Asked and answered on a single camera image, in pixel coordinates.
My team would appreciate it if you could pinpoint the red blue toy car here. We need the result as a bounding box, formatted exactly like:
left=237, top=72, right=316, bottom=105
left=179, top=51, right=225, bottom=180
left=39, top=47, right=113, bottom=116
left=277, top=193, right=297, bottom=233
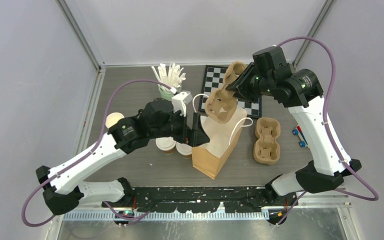
left=292, top=125, right=309, bottom=148

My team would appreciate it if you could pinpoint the lifted pulp cup carrier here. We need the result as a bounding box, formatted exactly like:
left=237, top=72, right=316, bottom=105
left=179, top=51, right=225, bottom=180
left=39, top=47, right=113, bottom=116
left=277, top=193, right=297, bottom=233
left=204, top=61, right=247, bottom=124

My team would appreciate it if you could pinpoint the black white chessboard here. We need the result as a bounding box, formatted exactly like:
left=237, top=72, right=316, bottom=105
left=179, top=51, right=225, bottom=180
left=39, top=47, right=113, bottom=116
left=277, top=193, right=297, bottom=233
left=199, top=64, right=263, bottom=119

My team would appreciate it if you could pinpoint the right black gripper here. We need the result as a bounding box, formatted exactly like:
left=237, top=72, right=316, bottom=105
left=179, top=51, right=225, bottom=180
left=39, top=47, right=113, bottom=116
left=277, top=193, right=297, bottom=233
left=226, top=61, right=273, bottom=104

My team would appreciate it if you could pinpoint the stack of paper cups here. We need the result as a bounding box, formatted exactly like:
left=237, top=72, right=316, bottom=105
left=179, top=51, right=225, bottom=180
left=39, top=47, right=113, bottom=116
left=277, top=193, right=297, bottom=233
left=105, top=112, right=125, bottom=129

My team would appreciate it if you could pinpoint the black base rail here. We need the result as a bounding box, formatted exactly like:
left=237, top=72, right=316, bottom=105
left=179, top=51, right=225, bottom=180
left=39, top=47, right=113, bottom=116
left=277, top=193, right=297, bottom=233
left=109, top=186, right=297, bottom=214

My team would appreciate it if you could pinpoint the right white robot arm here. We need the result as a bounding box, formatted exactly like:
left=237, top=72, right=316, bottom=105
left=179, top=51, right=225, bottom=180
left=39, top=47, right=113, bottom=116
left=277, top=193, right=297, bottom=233
left=227, top=46, right=362, bottom=205

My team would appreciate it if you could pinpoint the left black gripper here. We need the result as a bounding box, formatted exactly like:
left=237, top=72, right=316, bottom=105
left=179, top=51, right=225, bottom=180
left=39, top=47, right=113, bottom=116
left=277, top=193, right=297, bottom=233
left=149, top=106, right=209, bottom=146

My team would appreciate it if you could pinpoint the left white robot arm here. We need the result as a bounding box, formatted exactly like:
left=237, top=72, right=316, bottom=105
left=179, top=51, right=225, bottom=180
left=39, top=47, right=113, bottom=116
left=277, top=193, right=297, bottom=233
left=36, top=98, right=210, bottom=216

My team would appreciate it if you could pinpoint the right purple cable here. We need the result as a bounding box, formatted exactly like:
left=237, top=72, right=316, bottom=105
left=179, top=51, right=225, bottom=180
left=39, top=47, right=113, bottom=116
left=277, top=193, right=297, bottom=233
left=271, top=36, right=380, bottom=229

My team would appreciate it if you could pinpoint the stack of pulp cup carriers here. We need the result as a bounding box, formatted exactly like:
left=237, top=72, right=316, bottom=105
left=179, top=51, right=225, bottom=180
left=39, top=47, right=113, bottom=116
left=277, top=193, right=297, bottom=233
left=253, top=117, right=281, bottom=165

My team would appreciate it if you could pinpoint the brown paper bag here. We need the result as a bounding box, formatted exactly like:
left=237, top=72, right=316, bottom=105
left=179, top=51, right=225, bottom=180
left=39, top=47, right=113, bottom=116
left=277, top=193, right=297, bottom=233
left=191, top=104, right=248, bottom=180

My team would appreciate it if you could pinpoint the brown paper cup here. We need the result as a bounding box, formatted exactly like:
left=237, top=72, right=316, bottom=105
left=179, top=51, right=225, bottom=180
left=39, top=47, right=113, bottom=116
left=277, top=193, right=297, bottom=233
left=161, top=148, right=175, bottom=155
left=181, top=154, right=192, bottom=159

